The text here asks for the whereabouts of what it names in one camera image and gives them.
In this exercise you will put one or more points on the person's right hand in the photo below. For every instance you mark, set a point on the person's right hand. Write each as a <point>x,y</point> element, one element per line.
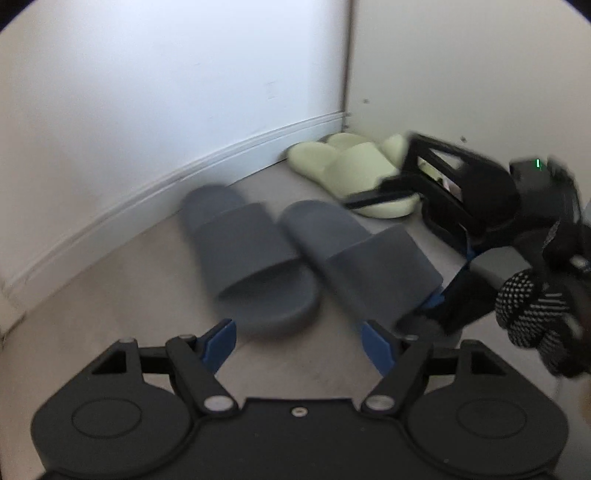
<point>545,314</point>

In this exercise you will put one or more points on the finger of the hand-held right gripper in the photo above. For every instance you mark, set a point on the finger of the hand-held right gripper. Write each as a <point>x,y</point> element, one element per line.
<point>383,194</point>
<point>457,300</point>

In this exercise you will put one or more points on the grey slide sandal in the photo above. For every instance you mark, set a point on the grey slide sandal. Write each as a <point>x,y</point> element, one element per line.
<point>360,258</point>
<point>240,240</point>

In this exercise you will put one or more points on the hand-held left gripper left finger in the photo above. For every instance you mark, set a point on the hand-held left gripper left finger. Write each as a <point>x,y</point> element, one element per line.
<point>217,344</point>

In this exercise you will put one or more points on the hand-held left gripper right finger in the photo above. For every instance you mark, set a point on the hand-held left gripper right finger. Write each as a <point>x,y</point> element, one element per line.
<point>376,344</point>

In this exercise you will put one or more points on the light green slide sandal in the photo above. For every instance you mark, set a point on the light green slide sandal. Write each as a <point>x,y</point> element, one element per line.
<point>392,147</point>
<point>355,166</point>

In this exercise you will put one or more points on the white cabinet side panel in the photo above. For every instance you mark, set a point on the white cabinet side panel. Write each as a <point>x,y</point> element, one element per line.
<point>461,69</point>

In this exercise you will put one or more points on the white baseboard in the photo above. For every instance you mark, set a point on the white baseboard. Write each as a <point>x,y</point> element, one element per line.
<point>138,207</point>

